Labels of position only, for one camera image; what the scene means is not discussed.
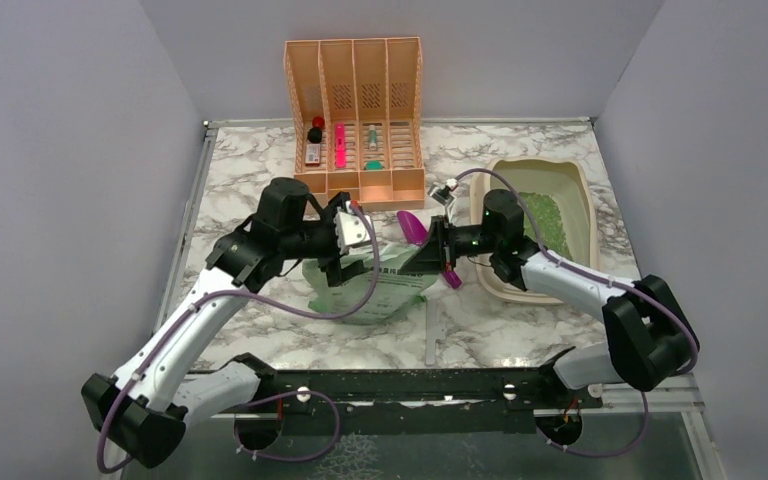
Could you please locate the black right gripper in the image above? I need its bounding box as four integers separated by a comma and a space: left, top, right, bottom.
402, 215, 501, 274

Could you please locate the purple litter scoop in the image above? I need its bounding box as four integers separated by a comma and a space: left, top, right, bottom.
396, 210, 462, 290

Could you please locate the green litter bag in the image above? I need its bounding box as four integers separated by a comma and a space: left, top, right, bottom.
302, 243, 437, 324

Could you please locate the beige litter box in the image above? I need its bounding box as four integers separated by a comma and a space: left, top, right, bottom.
469, 157, 601, 306

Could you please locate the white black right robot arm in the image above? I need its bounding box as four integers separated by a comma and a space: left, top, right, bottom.
396, 189, 699, 407

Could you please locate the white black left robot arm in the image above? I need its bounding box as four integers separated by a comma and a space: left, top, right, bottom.
81, 177, 380, 474

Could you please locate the red white small box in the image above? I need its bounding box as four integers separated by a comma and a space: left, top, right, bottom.
304, 143, 321, 166

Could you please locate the green tape dispenser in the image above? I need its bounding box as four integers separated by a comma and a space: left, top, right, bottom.
364, 160, 386, 171

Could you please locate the red and black stamp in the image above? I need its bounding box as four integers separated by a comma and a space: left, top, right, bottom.
306, 116, 326, 144

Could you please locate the green white glue stick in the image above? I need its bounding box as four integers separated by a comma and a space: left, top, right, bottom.
367, 124, 378, 151

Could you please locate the orange plastic file organizer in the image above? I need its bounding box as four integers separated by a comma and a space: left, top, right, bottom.
283, 37, 426, 212

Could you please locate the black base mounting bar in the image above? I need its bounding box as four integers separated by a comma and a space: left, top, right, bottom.
218, 353, 603, 439

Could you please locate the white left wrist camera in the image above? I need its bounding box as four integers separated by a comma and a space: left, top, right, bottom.
334, 201, 374, 255

